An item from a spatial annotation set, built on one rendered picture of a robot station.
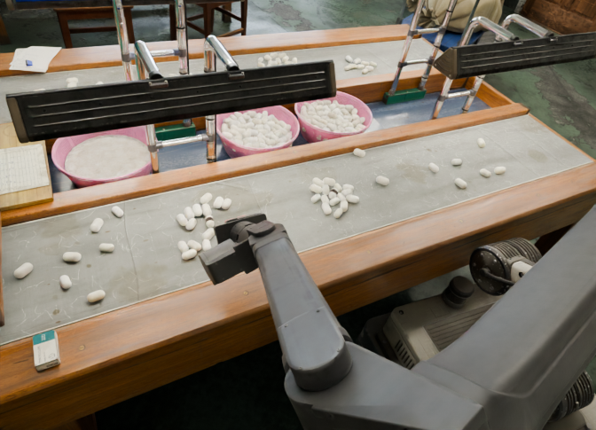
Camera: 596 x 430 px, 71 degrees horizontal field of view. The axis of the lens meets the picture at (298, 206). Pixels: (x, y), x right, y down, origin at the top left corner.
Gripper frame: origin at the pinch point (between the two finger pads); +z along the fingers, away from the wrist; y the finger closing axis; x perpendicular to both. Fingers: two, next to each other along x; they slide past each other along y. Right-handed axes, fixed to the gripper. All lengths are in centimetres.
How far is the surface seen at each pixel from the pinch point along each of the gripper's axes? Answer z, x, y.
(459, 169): 16, 4, -79
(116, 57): 80, -56, 8
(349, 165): 25, -5, -46
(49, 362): -5.1, 12.5, 36.7
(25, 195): 29, -15, 38
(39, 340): -1.7, 9.5, 37.8
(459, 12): 184, -90, -268
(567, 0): 218, -102, -458
